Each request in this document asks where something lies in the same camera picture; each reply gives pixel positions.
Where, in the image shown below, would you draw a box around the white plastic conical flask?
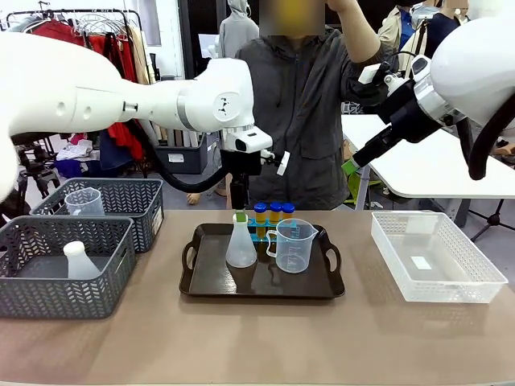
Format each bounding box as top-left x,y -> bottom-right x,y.
63,240 -> 101,280
225,214 -> 258,269

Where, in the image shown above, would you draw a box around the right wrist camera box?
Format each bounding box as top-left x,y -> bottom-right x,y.
410,55 -> 434,81

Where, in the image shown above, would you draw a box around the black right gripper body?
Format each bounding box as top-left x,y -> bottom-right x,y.
353,80 -> 442,168

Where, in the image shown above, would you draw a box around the white background table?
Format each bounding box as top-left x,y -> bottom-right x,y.
340,114 -> 515,200

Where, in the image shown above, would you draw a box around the grey basket holding flasks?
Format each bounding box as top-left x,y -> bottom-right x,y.
0,216 -> 138,320

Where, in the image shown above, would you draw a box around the clear plastic measuring beaker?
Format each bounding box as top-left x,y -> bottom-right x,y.
266,219 -> 319,274
64,187 -> 106,217

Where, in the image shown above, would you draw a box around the grey basket holding beakers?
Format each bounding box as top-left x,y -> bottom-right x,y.
30,178 -> 165,253

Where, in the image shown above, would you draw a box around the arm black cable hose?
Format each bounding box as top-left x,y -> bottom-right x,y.
456,86 -> 515,181
140,120 -> 231,193

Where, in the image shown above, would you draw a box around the dark brown serving tray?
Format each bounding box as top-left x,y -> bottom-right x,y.
179,223 -> 346,299

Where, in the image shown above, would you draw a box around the black stand tripod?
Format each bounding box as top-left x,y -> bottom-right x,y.
469,199 -> 515,242

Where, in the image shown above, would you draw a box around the red hanging garments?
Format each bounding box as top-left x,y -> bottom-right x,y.
31,20 -> 146,162

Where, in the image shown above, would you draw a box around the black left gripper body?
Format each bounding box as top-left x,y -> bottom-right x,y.
220,149 -> 262,210

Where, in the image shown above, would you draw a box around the person's left forearm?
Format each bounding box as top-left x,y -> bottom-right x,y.
334,0 -> 381,64

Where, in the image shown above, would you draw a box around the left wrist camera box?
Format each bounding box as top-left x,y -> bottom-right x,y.
235,127 -> 274,154

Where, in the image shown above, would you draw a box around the grey storage bin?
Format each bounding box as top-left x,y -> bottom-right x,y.
154,134 -> 208,175

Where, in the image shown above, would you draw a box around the white perforated plastic basket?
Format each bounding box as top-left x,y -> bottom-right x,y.
370,211 -> 509,303

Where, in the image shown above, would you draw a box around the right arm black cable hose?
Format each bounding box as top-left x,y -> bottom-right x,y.
456,86 -> 515,181

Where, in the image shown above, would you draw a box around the green chair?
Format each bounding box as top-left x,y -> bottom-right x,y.
346,171 -> 381,202

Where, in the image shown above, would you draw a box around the blue test tube rack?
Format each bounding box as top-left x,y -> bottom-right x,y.
247,219 -> 299,244

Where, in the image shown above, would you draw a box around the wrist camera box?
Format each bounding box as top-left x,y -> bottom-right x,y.
235,127 -> 274,154
410,55 -> 434,81

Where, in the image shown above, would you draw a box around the mannequin in grey hoodie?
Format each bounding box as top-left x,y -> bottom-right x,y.
219,0 -> 260,60

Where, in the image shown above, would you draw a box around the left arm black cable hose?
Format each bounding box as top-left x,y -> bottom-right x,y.
140,120 -> 231,193

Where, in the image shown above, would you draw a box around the metal clothes rack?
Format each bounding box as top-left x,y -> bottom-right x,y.
6,8 -> 142,53

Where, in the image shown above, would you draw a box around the white block on right gripper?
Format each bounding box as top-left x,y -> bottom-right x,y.
357,64 -> 381,84

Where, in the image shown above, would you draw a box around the person in grey jacket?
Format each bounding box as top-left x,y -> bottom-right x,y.
235,0 -> 399,211

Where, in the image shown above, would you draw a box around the people in background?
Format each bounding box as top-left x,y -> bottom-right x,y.
377,0 -> 470,60

